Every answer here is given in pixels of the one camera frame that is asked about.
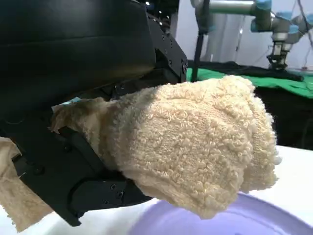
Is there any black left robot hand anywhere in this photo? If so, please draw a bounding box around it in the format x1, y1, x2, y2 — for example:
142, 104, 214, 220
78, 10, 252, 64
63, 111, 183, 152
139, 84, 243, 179
0, 0, 188, 226

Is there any beige towel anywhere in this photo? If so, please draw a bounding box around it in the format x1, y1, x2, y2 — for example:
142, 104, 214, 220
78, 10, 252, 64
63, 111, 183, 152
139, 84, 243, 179
0, 74, 282, 233

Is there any black fabric sheet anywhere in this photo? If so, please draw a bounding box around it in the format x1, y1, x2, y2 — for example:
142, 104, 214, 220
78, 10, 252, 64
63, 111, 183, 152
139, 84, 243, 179
187, 61, 304, 82

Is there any black gripper of room robot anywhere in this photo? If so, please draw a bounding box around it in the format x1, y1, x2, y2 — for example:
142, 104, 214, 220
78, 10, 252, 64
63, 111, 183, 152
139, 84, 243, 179
266, 40, 293, 71

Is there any green cloth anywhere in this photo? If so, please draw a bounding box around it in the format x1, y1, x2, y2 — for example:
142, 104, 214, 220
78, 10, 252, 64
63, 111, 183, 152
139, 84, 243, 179
187, 67, 313, 99

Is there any black drape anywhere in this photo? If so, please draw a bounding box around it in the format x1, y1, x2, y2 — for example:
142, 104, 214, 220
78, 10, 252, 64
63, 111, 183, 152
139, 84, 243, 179
253, 85, 313, 150

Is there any lilac plate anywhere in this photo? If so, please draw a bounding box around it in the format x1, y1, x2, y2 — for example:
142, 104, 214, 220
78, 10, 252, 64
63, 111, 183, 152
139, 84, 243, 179
127, 190, 313, 235

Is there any black hanging hose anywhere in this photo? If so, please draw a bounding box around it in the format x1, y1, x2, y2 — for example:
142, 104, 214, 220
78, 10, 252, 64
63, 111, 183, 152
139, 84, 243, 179
192, 0, 211, 83

